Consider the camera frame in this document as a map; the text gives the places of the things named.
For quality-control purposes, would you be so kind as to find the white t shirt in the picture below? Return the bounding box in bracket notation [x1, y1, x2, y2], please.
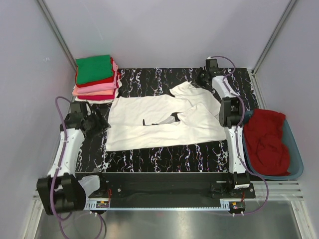
[106, 82, 226, 151]
[75, 81, 122, 104]

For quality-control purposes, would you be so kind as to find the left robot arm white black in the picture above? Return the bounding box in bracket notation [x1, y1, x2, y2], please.
[36, 102, 109, 215]

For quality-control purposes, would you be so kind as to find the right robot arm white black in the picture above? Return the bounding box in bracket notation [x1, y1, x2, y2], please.
[196, 56, 250, 199]

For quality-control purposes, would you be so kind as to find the white folded t shirt bottom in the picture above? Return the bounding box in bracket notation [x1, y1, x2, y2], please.
[75, 81, 122, 104]

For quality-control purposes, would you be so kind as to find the magenta folded t shirt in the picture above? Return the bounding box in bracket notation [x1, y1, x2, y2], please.
[77, 88, 118, 101]

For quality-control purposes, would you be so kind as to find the salmon folded t shirt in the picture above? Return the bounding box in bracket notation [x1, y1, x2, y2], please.
[72, 89, 117, 96]

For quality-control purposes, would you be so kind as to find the pink folded t shirt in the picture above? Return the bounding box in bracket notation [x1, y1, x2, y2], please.
[74, 57, 121, 93]

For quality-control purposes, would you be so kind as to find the red folded t shirt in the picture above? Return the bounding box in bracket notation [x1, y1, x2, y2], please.
[76, 56, 117, 88]

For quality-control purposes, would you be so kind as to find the green folded t shirt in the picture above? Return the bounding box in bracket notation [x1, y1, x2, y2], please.
[75, 54, 114, 85]

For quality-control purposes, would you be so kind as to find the red crumpled t shirt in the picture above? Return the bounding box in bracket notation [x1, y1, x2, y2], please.
[244, 109, 290, 176]

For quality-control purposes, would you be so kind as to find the blue plastic basket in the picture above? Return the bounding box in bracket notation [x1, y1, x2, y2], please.
[243, 110, 304, 181]

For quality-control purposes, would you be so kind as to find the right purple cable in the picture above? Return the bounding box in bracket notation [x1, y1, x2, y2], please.
[204, 55, 270, 216]

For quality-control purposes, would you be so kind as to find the purple cable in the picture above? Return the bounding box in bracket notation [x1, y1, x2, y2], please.
[204, 55, 270, 216]
[48, 96, 108, 239]

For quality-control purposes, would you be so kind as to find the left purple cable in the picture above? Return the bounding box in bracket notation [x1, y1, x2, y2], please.
[48, 96, 108, 239]

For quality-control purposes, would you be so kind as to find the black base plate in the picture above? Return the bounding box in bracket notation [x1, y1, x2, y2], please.
[78, 171, 256, 209]

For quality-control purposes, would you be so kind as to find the aluminium rail frame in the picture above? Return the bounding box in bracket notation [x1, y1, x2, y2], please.
[31, 180, 305, 212]

